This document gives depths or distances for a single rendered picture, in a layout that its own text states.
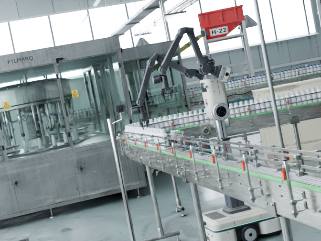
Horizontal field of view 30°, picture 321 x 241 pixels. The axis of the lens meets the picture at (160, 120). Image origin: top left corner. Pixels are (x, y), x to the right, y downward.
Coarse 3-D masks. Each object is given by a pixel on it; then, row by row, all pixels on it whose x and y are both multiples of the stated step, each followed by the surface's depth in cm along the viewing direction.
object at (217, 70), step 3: (213, 66) 520; (216, 66) 521; (219, 66) 521; (213, 69) 519; (216, 69) 519; (219, 69) 519; (210, 72) 520; (213, 72) 520; (216, 72) 519; (219, 72) 519; (213, 75) 524; (216, 75) 521
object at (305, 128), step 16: (304, 80) 955; (320, 80) 905; (256, 96) 913; (272, 128) 915; (288, 128) 913; (304, 128) 911; (320, 128) 910; (272, 144) 917; (288, 144) 915; (304, 144) 913; (320, 144) 911
